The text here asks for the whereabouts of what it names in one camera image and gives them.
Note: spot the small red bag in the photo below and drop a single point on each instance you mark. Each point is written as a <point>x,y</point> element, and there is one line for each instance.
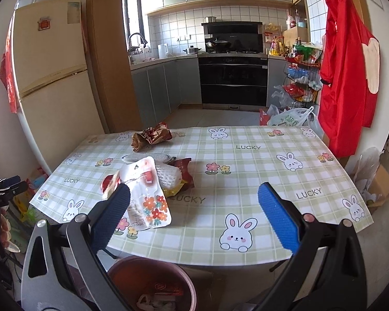
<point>264,116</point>

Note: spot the clear crumpled plastic bag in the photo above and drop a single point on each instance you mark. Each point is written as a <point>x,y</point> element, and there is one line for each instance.
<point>280,95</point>

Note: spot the group of condiment bottles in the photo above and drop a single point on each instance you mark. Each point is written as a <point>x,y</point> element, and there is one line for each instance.
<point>275,47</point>

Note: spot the red snack packet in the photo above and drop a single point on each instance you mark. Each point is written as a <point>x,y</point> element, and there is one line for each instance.
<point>186,171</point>

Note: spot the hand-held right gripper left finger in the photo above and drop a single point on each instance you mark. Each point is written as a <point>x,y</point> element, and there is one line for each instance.
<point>112,213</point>

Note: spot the red apron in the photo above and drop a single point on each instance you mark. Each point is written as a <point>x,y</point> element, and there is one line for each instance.
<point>340,71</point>

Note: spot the black built-in oven stove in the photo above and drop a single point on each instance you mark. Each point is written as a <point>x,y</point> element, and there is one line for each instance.
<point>233,81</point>

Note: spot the narrow grey base cabinet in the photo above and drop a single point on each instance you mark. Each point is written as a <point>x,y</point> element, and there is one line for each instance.
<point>276,77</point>

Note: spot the black range hood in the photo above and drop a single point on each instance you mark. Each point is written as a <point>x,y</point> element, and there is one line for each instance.
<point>236,35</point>

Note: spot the red paper tag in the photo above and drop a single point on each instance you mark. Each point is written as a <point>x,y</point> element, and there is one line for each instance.
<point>43,23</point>

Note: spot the white green print plastic bag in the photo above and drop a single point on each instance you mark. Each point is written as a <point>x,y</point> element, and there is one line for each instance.
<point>290,120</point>

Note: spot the beige refrigerator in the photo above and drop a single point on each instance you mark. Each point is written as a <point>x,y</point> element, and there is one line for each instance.
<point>52,71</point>

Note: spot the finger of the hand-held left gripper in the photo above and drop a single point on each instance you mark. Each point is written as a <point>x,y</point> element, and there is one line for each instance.
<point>9,186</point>

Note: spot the chrome kitchen faucet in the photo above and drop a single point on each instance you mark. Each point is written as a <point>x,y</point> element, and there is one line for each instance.
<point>136,35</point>

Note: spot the clear plastic tray wrap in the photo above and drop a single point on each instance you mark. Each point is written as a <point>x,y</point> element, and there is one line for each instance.
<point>170,176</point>

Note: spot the black wok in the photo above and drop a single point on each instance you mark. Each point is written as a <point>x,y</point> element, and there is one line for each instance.
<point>217,43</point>

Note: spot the small red and white wrapper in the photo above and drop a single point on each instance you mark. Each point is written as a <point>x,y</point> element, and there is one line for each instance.
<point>109,186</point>

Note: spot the brown foil wrapper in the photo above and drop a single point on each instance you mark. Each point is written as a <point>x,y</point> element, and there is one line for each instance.
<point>150,136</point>

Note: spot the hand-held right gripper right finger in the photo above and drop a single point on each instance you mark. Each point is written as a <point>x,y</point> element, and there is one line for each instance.
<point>278,213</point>

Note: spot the large clear plastic bag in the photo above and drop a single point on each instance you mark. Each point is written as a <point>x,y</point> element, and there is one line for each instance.
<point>368,168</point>

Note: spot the pale paper sticker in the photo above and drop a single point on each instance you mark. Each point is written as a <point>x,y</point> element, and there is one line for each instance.
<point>74,12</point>

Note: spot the steel cooking pot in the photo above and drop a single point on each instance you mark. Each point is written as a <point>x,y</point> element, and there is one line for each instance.
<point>192,51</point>

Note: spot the grey lower kitchen cabinets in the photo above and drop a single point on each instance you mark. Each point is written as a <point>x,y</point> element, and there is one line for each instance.
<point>155,87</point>

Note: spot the red hanging cloth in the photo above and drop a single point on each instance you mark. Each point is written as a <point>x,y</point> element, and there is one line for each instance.
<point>8,71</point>

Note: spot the kitchen window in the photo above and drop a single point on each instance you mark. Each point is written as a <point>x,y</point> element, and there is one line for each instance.
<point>134,16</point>

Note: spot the red round trash bin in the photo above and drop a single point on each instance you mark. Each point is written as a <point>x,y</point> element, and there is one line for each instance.
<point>133,275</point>

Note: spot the white electric kettle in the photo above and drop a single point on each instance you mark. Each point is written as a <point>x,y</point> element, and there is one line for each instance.
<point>163,51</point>

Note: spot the brown cardboard box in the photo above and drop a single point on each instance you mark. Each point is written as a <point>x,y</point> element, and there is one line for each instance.
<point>382,184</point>

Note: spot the white floral print packet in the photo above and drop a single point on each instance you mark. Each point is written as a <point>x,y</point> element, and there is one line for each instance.
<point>149,201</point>

